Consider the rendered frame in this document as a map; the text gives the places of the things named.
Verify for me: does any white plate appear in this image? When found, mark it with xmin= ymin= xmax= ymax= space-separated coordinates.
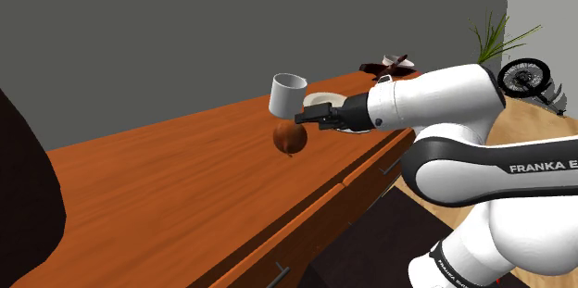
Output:
xmin=301 ymin=92 xmax=374 ymax=135

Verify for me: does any dark red flat dish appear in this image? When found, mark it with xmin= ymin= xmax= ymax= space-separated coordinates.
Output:
xmin=358 ymin=62 xmax=423 ymax=78

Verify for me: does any brown wooden utensil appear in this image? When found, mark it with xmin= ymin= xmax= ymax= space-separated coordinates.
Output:
xmin=375 ymin=54 xmax=409 ymax=81

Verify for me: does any white bowl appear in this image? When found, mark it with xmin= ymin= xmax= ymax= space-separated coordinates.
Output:
xmin=382 ymin=54 xmax=416 ymax=70

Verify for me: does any brown round fruit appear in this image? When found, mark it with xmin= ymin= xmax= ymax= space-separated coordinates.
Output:
xmin=272 ymin=119 xmax=309 ymax=158

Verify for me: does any white cup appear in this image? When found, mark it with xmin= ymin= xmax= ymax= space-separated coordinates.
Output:
xmin=268 ymin=72 xmax=309 ymax=119

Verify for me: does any dark robot stand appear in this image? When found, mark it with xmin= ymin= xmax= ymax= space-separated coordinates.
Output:
xmin=297 ymin=185 xmax=531 ymax=288

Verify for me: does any green leafy plant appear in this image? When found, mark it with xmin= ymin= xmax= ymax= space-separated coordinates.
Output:
xmin=468 ymin=9 xmax=544 ymax=66

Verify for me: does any black bicycle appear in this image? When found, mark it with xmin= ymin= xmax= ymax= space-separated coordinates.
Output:
xmin=496 ymin=57 xmax=568 ymax=118

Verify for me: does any wooden chest of drawers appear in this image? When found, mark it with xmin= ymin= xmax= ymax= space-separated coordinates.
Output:
xmin=8 ymin=69 xmax=423 ymax=288

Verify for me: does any large black rounded object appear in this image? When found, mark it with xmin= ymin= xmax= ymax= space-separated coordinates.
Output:
xmin=0 ymin=88 xmax=68 ymax=288

